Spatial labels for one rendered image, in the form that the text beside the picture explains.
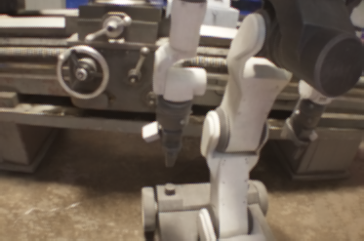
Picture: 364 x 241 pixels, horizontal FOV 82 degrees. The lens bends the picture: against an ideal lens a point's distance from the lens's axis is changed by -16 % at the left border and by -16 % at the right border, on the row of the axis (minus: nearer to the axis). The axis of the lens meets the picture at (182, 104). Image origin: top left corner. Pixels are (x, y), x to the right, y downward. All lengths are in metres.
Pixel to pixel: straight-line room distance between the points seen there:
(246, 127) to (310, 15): 0.40
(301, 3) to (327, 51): 0.10
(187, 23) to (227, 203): 0.59
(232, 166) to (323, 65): 0.51
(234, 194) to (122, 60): 0.64
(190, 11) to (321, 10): 0.24
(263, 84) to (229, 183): 0.36
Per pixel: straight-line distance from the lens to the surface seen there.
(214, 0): 1.19
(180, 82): 0.57
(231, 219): 0.87
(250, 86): 0.64
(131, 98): 1.02
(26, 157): 1.56
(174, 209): 1.07
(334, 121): 1.55
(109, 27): 0.83
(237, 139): 0.74
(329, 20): 0.47
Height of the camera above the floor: 1.02
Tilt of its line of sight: 27 degrees down
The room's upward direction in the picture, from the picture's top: 7 degrees clockwise
